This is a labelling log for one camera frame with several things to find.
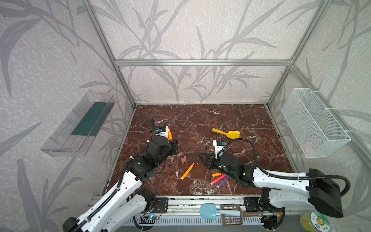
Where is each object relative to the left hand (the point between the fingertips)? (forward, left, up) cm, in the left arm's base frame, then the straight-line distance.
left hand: (180, 137), depth 74 cm
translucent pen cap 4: (-3, -2, -22) cm, 22 cm away
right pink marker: (-15, -21, -22) cm, 34 cm away
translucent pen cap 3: (-4, 0, -22) cm, 22 cm away
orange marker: (-2, +4, +5) cm, 7 cm away
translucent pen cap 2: (0, +2, -22) cm, 22 cm away
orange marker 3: (-13, -21, -21) cm, 32 cm away
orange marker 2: (-11, -4, -22) cm, 25 cm away
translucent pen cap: (-3, +6, -22) cm, 23 cm away
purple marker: (-17, -24, -21) cm, 36 cm away
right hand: (-5, -11, -6) cm, 13 cm away
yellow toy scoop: (+16, -34, -23) cm, 43 cm away
